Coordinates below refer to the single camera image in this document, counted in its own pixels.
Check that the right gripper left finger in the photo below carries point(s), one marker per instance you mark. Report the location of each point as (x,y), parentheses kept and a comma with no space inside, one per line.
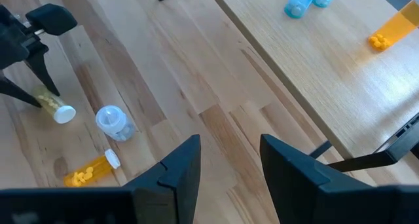
(170,191)

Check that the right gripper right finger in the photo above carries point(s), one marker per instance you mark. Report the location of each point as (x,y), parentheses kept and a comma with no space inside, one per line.
(301,191)

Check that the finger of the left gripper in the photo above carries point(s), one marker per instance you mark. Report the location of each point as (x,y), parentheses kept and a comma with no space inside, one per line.
(44,73)
(16,89)

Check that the pale yellow pill bottle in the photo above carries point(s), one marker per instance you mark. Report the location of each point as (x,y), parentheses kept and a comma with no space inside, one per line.
(55,107)

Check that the orange pill bottle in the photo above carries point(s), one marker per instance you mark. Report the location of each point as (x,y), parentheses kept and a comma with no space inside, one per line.
(90,171)
(394,27)

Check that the clear pill bottle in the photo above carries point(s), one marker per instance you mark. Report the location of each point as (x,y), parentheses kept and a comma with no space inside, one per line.
(114,122)

